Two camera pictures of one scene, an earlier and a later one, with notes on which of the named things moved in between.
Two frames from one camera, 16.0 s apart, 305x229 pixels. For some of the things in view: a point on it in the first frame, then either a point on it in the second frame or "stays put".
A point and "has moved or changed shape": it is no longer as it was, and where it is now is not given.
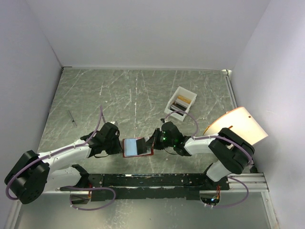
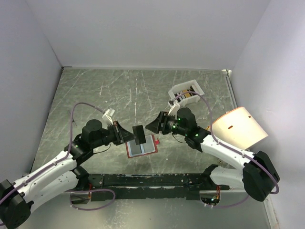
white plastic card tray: x=182 y=100 has moved or changed shape
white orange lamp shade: x=238 y=120 stays put
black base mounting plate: x=139 y=186 stays put
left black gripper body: x=112 y=146 to x=108 y=135
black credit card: x=141 y=148 has moved or changed shape
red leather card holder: x=129 y=149 has moved or changed shape
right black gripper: x=154 y=139 to x=159 y=123
